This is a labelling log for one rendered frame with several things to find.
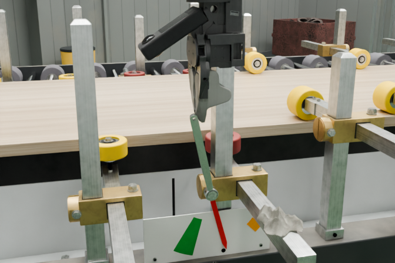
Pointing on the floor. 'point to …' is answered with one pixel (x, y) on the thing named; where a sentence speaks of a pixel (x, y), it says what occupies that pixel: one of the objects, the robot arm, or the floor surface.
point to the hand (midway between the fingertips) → (197, 115)
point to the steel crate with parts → (306, 34)
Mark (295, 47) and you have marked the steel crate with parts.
